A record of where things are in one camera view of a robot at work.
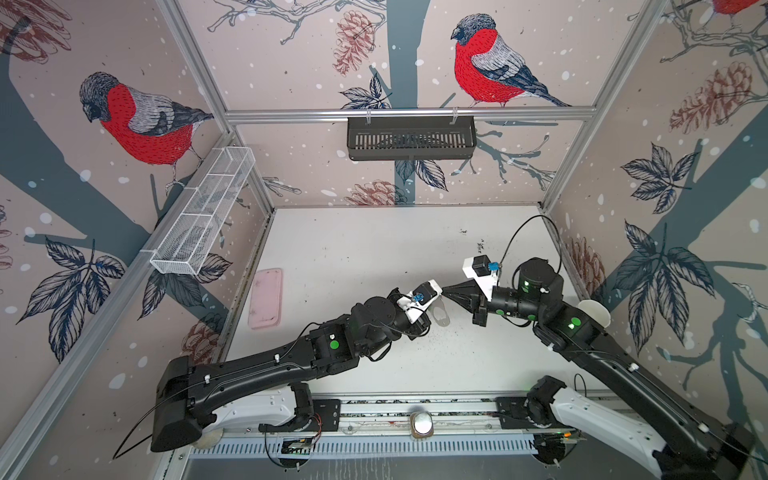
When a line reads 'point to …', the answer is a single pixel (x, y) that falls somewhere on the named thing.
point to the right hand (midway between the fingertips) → (441, 293)
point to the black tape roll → (210, 437)
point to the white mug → (596, 311)
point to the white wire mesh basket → (187, 247)
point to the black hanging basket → (411, 138)
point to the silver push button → (422, 424)
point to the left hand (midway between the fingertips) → (434, 296)
